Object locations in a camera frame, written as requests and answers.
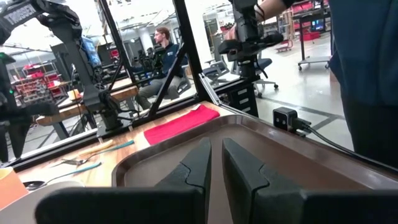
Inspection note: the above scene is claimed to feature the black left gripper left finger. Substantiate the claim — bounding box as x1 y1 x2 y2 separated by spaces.
34 138 213 224

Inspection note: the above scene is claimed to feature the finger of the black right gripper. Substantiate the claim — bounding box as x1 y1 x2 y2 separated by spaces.
7 122 32 159
0 123 9 163

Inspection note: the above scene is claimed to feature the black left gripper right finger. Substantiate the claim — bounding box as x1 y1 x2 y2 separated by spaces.
221 138 398 224

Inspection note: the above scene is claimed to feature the orange cup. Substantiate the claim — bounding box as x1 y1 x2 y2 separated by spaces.
0 167 29 211

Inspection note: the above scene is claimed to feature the red cloth napkin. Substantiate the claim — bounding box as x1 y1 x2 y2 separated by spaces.
143 104 221 146

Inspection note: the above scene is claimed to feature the teal-handled spoon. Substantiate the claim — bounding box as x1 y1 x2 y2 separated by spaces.
23 161 103 191

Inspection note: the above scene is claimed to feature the grey bowl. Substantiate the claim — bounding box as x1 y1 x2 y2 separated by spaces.
0 180 85 224

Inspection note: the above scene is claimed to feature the yellow-handled knife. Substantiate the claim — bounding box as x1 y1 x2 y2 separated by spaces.
51 139 115 166

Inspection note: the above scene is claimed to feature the teal-handled fork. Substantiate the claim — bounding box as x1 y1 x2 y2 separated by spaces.
61 139 136 166

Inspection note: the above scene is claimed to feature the person's forearm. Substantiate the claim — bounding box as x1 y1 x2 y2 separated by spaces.
253 0 296 23

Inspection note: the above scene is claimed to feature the brown plastic tray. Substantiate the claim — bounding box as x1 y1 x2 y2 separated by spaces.
111 114 398 224

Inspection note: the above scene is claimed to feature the shelf with red bins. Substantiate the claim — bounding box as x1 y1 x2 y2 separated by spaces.
11 62 68 105

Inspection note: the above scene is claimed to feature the wooden workbench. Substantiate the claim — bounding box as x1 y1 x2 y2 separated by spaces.
35 77 139 141

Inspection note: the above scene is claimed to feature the grey office chair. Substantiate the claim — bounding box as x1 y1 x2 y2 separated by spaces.
201 58 231 87

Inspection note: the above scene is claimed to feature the blue office chair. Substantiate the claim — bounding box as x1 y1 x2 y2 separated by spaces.
231 57 280 99

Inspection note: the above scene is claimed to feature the person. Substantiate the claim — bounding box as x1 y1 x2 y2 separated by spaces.
328 0 398 169
135 26 190 110

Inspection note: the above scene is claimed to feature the person's hand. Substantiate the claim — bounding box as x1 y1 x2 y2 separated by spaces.
224 23 239 41

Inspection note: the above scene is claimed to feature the black wheeled cart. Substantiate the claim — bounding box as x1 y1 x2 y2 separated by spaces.
297 12 332 71

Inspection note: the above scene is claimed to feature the small lit monitor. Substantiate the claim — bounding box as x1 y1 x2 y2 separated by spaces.
310 18 326 32

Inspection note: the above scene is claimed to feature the small black camera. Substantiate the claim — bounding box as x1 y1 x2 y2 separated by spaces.
272 106 300 132

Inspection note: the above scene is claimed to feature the black camera cable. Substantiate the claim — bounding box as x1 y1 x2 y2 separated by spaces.
292 118 398 174

